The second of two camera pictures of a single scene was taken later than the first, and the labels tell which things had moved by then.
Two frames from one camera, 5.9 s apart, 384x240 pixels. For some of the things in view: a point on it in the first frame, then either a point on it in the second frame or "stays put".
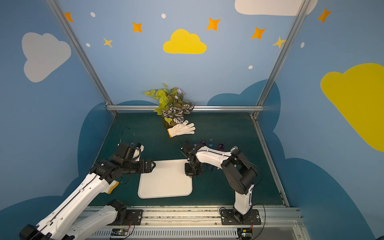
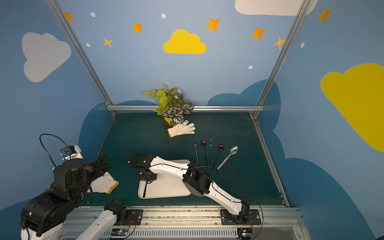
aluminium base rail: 210,217 stays put
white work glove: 182,128 stays put
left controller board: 119,232 stays put
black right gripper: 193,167 → 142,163
